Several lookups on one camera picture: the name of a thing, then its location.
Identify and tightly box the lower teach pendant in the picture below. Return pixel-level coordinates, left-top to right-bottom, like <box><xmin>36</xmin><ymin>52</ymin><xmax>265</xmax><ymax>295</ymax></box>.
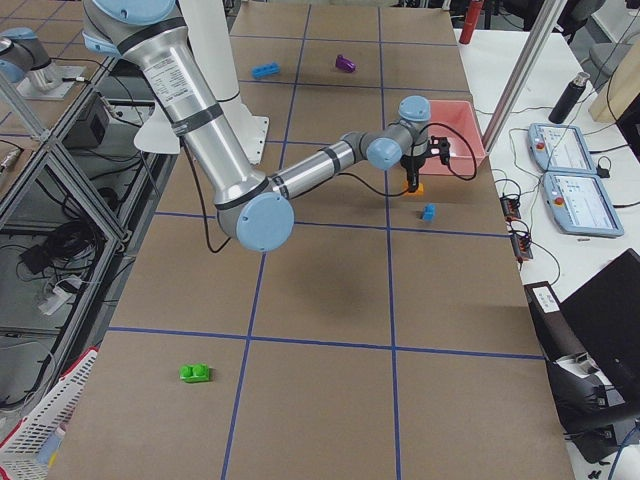
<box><xmin>542</xmin><ymin>171</ymin><xmax>624</xmax><ymax>238</ymax></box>

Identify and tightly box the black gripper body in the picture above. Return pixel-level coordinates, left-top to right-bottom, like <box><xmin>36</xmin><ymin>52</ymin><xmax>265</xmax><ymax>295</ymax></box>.
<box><xmin>402</xmin><ymin>145</ymin><xmax>428</xmax><ymax>186</ymax></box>

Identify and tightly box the black laptop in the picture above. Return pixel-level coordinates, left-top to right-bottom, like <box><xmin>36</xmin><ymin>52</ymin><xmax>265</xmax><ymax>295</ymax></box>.
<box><xmin>561</xmin><ymin>248</ymin><xmax>639</xmax><ymax>400</ymax></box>

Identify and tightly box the upper usb hub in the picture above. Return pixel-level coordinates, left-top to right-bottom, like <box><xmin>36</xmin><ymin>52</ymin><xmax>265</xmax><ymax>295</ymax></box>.
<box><xmin>500</xmin><ymin>195</ymin><xmax>522</xmax><ymax>221</ymax></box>

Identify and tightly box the orange toy block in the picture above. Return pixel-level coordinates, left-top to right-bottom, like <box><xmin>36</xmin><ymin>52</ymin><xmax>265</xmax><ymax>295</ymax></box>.
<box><xmin>404</xmin><ymin>182</ymin><xmax>425</xmax><ymax>196</ymax></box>

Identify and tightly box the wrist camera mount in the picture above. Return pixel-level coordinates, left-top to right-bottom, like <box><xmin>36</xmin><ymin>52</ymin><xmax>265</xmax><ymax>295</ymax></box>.
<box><xmin>429</xmin><ymin>136</ymin><xmax>451</xmax><ymax>166</ymax></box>

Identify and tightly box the teach pendant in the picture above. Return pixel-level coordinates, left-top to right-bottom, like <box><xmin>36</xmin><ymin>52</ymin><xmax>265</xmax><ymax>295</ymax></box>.
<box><xmin>542</xmin><ymin>171</ymin><xmax>624</xmax><ymax>238</ymax></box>
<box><xmin>528</xmin><ymin>123</ymin><xmax>596</xmax><ymax>174</ymax></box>

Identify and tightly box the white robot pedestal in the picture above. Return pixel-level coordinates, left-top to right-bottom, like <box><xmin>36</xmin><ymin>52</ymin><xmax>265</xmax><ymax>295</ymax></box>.
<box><xmin>127</xmin><ymin>1</ymin><xmax>268</xmax><ymax>181</ymax></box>

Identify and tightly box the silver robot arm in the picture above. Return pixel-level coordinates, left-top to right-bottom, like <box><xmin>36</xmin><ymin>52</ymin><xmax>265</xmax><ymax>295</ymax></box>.
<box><xmin>83</xmin><ymin>1</ymin><xmax>431</xmax><ymax>252</ymax></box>

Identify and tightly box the black water bottle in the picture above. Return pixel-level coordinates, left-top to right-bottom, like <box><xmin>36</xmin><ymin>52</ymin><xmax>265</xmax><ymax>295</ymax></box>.
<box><xmin>548</xmin><ymin>71</ymin><xmax>590</xmax><ymax>124</ymax></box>

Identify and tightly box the small blue toy block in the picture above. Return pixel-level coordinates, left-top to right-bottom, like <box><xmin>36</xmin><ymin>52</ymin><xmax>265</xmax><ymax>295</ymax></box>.
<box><xmin>420</xmin><ymin>203</ymin><xmax>436</xmax><ymax>222</ymax></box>

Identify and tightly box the lower usb hub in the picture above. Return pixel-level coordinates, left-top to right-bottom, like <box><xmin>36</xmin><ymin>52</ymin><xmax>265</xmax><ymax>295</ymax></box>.
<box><xmin>510</xmin><ymin>233</ymin><xmax>533</xmax><ymax>263</ymax></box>

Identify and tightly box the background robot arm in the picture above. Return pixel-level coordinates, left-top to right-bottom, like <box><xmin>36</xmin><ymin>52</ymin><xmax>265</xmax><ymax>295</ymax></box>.
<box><xmin>1</xmin><ymin>27</ymin><xmax>61</xmax><ymax>92</ymax></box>

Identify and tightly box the upper teach pendant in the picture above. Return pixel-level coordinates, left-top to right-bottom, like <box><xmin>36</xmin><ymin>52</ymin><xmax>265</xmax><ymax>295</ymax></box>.
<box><xmin>528</xmin><ymin>123</ymin><xmax>596</xmax><ymax>174</ymax></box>

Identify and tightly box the red bottle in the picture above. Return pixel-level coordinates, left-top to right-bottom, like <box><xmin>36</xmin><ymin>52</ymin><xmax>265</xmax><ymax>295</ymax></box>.
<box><xmin>459</xmin><ymin>0</ymin><xmax>484</xmax><ymax>45</ymax></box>

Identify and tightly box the green toy block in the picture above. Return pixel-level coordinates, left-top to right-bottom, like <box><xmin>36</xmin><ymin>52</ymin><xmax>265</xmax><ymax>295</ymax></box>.
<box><xmin>179</xmin><ymin>363</ymin><xmax>211</xmax><ymax>384</ymax></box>

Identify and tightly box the white plastic basket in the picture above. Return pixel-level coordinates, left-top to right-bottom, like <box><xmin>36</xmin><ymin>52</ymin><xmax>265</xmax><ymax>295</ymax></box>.
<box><xmin>1</xmin><ymin>347</ymin><xmax>99</xmax><ymax>479</ymax></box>

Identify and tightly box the pink plastic box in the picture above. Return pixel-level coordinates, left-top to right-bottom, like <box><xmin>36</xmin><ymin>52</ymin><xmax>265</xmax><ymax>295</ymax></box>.
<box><xmin>421</xmin><ymin>99</ymin><xmax>486</xmax><ymax>177</ymax></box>

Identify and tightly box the aluminium frame post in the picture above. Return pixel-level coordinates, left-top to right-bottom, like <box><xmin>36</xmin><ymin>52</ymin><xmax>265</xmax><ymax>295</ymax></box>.
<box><xmin>482</xmin><ymin>0</ymin><xmax>567</xmax><ymax>153</ymax></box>

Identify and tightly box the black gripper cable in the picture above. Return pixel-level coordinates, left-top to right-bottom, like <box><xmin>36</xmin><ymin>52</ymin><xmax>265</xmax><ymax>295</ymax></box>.
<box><xmin>428</xmin><ymin>122</ymin><xmax>479</xmax><ymax>180</ymax></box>

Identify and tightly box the usb hub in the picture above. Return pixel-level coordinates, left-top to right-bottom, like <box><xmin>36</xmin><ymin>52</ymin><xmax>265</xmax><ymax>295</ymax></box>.
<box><xmin>500</xmin><ymin>195</ymin><xmax>522</xmax><ymax>221</ymax></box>
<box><xmin>510</xmin><ymin>233</ymin><xmax>533</xmax><ymax>263</ymax></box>

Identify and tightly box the purple toy block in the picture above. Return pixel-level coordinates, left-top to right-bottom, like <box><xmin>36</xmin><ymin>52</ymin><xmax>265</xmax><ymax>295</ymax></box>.
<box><xmin>335</xmin><ymin>54</ymin><xmax>356</xmax><ymax>73</ymax></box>

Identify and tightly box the long blue toy block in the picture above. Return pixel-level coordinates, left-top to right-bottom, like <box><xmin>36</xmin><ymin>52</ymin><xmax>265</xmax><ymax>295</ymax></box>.
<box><xmin>251</xmin><ymin>62</ymin><xmax>281</xmax><ymax>80</ymax></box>

